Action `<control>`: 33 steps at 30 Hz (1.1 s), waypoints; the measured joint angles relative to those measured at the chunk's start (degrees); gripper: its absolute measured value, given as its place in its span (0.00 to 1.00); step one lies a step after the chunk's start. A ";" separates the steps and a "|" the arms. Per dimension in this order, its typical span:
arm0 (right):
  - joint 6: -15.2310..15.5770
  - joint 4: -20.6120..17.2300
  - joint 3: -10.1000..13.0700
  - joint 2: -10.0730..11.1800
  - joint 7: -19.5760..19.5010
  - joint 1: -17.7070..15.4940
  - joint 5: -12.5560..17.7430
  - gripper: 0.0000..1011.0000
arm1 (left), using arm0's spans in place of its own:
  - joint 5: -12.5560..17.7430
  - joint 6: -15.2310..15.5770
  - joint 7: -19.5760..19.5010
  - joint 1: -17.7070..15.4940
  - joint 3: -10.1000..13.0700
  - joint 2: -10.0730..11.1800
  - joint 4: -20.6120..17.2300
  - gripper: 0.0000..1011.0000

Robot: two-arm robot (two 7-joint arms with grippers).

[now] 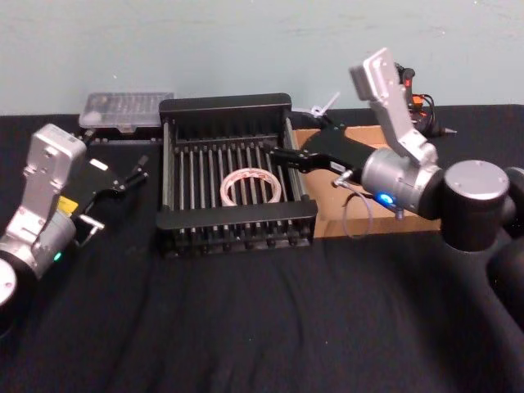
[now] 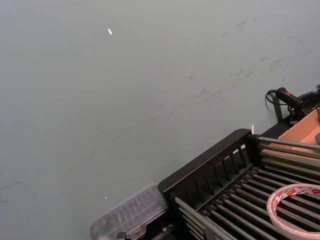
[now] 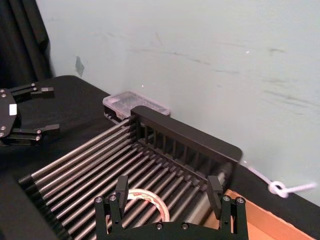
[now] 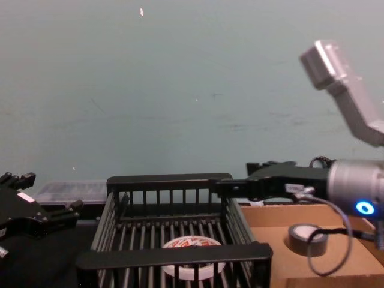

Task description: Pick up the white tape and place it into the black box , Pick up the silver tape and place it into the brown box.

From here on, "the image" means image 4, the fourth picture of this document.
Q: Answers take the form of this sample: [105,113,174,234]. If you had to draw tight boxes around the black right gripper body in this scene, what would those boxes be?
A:
[251,165,331,201]

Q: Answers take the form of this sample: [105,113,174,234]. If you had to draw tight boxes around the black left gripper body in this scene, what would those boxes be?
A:
[0,186,78,241]

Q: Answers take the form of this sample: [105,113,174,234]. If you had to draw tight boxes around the clear plastic case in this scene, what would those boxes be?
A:
[32,179,109,208]

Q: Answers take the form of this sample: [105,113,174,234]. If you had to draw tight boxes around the shallow brown cardboard tray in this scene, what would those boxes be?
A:
[239,202,384,288]

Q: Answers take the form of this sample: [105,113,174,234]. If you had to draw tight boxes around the roll of silver tape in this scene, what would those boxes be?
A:
[287,223,329,258]

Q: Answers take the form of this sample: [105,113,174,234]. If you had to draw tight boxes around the roll of white tape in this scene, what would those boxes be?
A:
[161,235,227,280]

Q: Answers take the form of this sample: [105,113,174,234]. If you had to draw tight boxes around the black rack with steel bars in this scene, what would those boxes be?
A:
[74,172,274,288]

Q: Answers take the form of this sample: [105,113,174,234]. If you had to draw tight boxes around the thin dark gripper cable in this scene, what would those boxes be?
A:
[287,185,376,277]

